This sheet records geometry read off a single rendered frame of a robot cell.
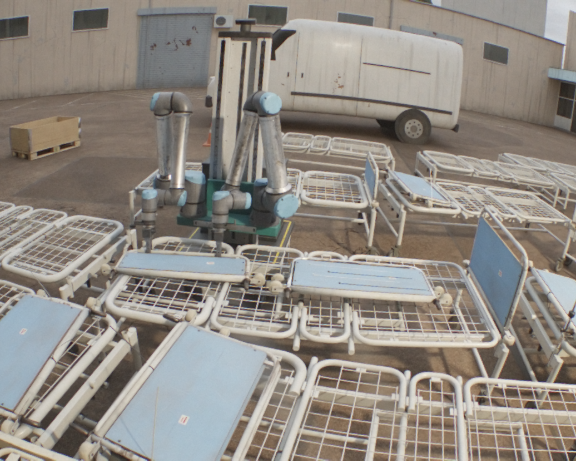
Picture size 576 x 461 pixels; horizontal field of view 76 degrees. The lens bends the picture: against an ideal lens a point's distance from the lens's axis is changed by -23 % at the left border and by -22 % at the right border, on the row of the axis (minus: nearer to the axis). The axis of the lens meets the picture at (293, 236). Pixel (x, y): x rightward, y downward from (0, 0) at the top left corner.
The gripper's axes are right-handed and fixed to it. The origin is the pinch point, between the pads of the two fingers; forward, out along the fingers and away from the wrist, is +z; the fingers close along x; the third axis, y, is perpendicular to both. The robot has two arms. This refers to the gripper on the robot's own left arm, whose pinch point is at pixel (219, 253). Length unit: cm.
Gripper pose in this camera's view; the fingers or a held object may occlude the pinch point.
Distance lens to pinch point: 255.7
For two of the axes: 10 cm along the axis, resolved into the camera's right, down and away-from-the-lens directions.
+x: 0.7, 2.1, -9.8
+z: -0.6, 9.8, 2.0
